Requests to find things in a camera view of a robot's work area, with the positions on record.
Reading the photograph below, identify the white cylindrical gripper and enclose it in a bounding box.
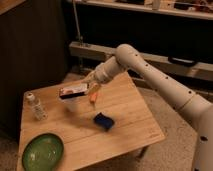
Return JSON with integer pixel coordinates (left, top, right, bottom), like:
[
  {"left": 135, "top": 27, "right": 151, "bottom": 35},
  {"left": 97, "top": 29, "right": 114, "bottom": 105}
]
[{"left": 82, "top": 57, "right": 125, "bottom": 103}]

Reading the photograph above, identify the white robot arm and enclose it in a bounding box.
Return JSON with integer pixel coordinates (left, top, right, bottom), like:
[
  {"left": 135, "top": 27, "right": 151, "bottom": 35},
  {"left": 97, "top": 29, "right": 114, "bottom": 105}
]
[{"left": 84, "top": 44, "right": 213, "bottom": 171}]

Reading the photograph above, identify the translucent plastic cup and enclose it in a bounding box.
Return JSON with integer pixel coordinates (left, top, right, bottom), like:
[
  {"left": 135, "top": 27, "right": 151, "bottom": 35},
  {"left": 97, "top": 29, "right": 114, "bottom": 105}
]
[{"left": 62, "top": 97, "right": 81, "bottom": 112}]

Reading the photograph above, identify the wooden low table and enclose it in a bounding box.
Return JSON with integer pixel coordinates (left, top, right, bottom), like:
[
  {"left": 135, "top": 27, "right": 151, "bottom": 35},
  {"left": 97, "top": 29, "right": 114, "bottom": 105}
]
[{"left": 19, "top": 73, "right": 165, "bottom": 171}]

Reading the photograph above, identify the blue sponge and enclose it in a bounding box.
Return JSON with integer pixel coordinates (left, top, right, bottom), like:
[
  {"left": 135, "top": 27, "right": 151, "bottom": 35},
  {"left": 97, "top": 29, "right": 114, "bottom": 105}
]
[{"left": 93, "top": 113, "right": 115, "bottom": 131}]

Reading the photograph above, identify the metal vertical pole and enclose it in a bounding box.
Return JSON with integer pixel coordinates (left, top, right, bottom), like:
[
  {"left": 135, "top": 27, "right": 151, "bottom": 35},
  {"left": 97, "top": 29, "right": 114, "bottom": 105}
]
[{"left": 72, "top": 0, "right": 83, "bottom": 71}]

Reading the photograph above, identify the clear plastic water bottle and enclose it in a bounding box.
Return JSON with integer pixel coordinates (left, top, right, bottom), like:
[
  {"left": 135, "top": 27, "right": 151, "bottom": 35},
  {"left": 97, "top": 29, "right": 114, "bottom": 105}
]
[{"left": 26, "top": 93, "right": 47, "bottom": 120}]

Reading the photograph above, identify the white wooden beam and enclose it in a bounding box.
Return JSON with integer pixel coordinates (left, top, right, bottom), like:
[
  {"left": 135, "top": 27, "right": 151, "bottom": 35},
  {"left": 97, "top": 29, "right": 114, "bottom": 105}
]
[{"left": 69, "top": 41, "right": 213, "bottom": 81}]

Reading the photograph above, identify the upper white shelf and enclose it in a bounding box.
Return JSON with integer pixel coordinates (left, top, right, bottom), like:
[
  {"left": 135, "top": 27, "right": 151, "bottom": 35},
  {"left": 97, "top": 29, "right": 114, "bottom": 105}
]
[{"left": 75, "top": 0, "right": 213, "bottom": 21}]

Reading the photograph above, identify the black handle on beam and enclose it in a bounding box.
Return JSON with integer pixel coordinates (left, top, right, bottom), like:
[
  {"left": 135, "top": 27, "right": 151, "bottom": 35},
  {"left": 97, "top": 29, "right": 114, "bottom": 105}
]
[{"left": 168, "top": 57, "right": 198, "bottom": 67}]

